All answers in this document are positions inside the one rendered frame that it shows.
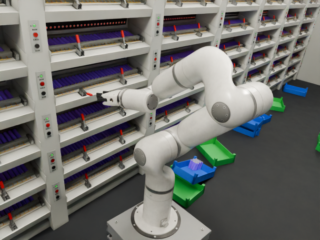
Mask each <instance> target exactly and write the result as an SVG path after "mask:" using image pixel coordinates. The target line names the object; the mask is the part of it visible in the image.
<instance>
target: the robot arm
mask: <svg viewBox="0 0 320 240"><path fill-rule="evenodd" d="M232 73H233V65H232V62H231V60H230V58H229V57H228V56H227V55H226V54H225V53H224V52H223V51H222V50H220V49H218V48H216V47H213V46H206V47H203V48H200V49H198V50H196V51H195V52H193V53H192V54H190V55H189V56H187V57H185V58H184V59H182V60H180V61H179V62H177V63H176V64H174V65H173V66H171V67H170V68H168V69H167V70H165V71H164V72H162V73H161V74H160V75H158V76H157V77H156V78H155V79H154V80H153V82H152V85H150V86H148V87H146V88H143V89H139V90H135V89H123V90H115V91H110V92H109V91H103V94H102V93H96V97H97V100H98V101H105V102H103V105H107V106H121V107H122V108H124V109H129V110H136V111H142V112H147V113H153V112H154V111H155V110H156V109H157V107H158V105H159V102H160V101H162V100H164V99H167V98H170V97H172V96H174V95H176V94H179V93H181V92H183V91H185V90H187V89H189V88H191V87H193V86H195V85H197V84H199V83H201V82H203V84H204V88H205V102H206V106H205V107H203V108H201V109H199V110H198V111H196V112H194V113H193V114H191V115H189V116H188V117H186V118H185V119H184V120H182V121H181V122H180V123H179V124H178V125H175V126H173V127H170V128H168V129H165V130H162V131H160V132H157V133H154V134H152V135H149V136H147V137H145V138H143V139H141V140H140V141H139V142H138V143H137V144H136V146H135V148H134V153H133V156H134V159H135V161H136V163H137V164H138V165H139V166H140V167H141V168H142V169H143V170H144V172H145V176H146V177H145V189H144V201H143V204H142V205H140V206H139V207H138V208H137V209H136V211H135V214H134V220H135V223H136V225H137V226H138V227H139V229H141V230H142V231H143V232H145V233H147V234H151V235H164V234H167V233H169V232H171V231H172V230H173V229H174V228H175V227H176V225H177V221H178V217H177V213H176V211H175V210H174V209H173V208H172V207H171V205H172V197H173V191H174V183H175V174H174V172H173V170H172V169H171V168H170V167H168V166H166V165H165V164H166V163H168V162H170V161H172V160H174V159H176V158H178V157H180V156H182V155H184V154H186V153H187V152H188V151H190V150H191V149H193V148H194V147H196V146H198V145H200V144H202V143H204V142H207V141H209V140H211V139H213V138H215V137H217V136H219V135H221V134H223V133H225V132H227V131H229V130H232V129H234V128H236V127H238V126H240V125H243V124H245V123H247V122H249V121H251V120H253V119H255V118H257V117H259V116H261V115H263V114H265V113H266V112H268V111H269V110H270V108H271V107H272V105H273V94H272V92H271V90H270V88H269V87H268V86H267V85H265V84H263V83H261V82H249V83H246V84H242V85H239V86H235V85H234V83H233V81H232Z"/></svg>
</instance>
